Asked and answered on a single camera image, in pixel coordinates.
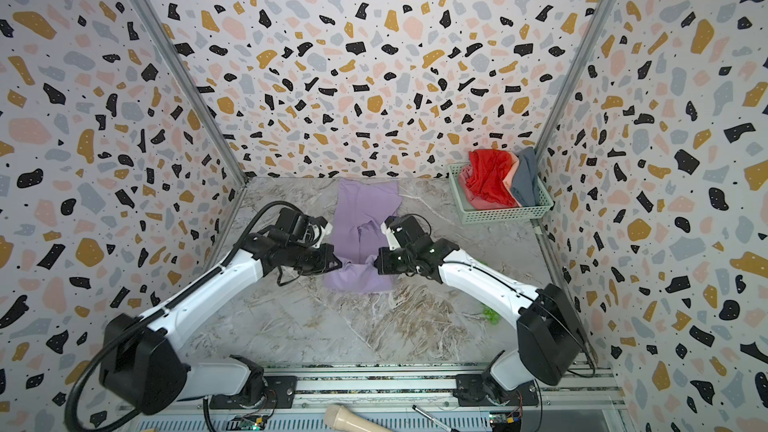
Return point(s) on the grey t shirt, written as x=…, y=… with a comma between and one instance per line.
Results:
x=523, y=186

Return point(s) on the small green circuit board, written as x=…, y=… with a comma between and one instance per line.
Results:
x=248, y=423

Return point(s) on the lilac t shirt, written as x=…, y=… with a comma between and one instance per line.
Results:
x=357, y=237

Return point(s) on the aluminium mounting rail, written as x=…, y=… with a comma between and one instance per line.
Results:
x=586, y=399

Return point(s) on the beige cylindrical handle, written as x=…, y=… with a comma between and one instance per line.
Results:
x=339, y=418

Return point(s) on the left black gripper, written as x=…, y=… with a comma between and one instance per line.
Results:
x=326, y=251

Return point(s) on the aluminium corner post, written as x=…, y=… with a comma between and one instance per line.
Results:
x=579, y=63
x=166, y=48

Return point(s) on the green plastic grape bunch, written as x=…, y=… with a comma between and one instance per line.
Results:
x=491, y=316

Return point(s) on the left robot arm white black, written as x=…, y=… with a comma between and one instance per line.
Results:
x=143, y=366

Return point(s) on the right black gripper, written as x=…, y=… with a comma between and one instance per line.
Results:
x=389, y=259

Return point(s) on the metal screwdriver tool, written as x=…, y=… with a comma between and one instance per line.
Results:
x=432, y=419

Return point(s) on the mint green plastic basket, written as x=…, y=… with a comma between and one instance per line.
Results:
x=470, y=215

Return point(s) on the left aluminium corner post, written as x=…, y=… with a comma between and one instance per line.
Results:
x=166, y=48

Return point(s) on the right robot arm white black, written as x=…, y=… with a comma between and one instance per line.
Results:
x=549, y=335

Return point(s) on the red t shirt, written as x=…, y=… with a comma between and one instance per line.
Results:
x=489, y=177

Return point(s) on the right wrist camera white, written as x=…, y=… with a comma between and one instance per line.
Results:
x=389, y=234

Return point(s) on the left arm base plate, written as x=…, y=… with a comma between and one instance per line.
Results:
x=271, y=393

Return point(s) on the right aluminium corner post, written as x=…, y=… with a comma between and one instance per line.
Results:
x=579, y=63

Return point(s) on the pink t shirt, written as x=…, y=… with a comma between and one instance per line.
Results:
x=510, y=183

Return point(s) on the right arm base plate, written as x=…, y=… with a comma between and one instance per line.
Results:
x=477, y=390

